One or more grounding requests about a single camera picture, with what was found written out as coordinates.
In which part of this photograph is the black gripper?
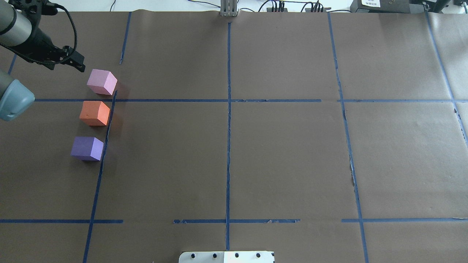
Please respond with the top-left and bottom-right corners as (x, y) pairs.
(20, 29), (86, 73)

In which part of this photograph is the pink foam block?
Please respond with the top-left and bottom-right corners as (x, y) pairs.
(87, 69), (118, 96)

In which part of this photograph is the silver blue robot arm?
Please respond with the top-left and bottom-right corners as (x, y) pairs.
(0, 0), (86, 122)

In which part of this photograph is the orange foam block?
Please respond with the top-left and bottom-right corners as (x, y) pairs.
(79, 100), (110, 126)

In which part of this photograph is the purple foam block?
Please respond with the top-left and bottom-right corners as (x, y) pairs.
(70, 137), (104, 161)

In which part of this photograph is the orange black power strip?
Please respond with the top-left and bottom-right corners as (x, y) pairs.
(256, 0), (331, 13)

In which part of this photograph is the brown paper table cover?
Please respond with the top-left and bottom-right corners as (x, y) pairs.
(1, 10), (467, 263)

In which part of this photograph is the black computer box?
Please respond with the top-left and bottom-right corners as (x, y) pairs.
(350, 0), (411, 14)

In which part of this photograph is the black camera cable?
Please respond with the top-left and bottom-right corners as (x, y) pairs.
(55, 4), (79, 52)

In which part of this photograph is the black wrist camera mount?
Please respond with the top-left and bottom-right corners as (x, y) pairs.
(7, 0), (58, 16)

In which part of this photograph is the white pedestal column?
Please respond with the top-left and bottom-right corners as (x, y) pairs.
(178, 250), (275, 263)

